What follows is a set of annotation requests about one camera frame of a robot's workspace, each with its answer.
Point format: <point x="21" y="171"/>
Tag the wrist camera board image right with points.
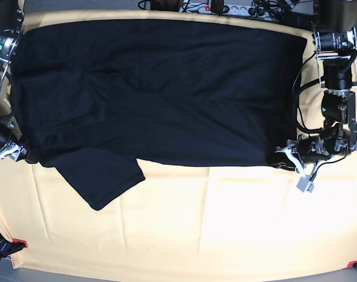
<point x="305" y="184"/>

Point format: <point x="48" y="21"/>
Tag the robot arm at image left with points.
<point x="11" y="19"/>

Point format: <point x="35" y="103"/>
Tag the white power strip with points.
<point x="230" y="10"/>

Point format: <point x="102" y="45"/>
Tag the left red black clamp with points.
<point x="10" y="247"/>

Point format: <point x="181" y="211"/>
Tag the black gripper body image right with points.
<point x="308" y="150"/>

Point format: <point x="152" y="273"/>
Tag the dark navy T-shirt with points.
<point x="94" y="97"/>

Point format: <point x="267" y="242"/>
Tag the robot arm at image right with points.
<point x="335" y="40"/>

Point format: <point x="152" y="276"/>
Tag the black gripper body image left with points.
<point x="22" y="152"/>

